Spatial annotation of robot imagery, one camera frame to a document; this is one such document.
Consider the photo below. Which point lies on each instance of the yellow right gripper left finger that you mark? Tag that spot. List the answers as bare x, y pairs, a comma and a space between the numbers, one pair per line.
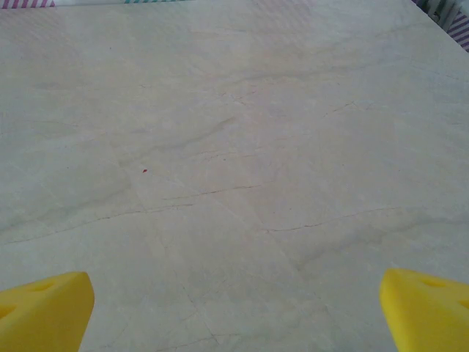
44, 315

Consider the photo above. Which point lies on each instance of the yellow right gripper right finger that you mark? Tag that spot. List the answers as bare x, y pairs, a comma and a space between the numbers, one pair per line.
428, 319

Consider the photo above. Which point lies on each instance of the aluminium frame post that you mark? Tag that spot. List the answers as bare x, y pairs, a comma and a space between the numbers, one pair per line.
439, 11

